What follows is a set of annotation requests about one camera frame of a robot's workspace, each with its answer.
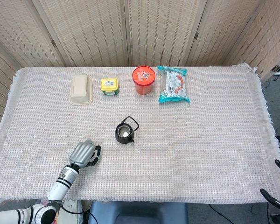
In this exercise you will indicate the white waffle tablecloth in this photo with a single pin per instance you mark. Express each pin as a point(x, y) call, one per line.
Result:
point(177, 151)

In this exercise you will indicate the green tub yellow lid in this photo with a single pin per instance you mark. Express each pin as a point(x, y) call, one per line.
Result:
point(109, 85)

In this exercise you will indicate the woven folding screen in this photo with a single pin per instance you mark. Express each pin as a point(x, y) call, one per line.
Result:
point(95, 30)

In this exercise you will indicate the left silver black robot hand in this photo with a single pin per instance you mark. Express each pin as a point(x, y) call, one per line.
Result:
point(80, 152)

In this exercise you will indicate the black curved bar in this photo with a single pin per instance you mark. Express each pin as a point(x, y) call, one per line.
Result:
point(274, 201)

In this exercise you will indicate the orange cup red lid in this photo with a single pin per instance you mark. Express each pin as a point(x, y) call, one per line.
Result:
point(143, 75)

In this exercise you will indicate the brass screen hinge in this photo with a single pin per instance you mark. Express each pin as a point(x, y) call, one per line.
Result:
point(196, 35)
point(53, 42)

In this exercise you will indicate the teal snack bag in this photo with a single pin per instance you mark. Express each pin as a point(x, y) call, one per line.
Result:
point(173, 86)

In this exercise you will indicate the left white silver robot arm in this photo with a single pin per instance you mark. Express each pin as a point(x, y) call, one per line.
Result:
point(63, 182)

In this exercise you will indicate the cream plastic food container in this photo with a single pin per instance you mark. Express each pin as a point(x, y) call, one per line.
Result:
point(79, 88)

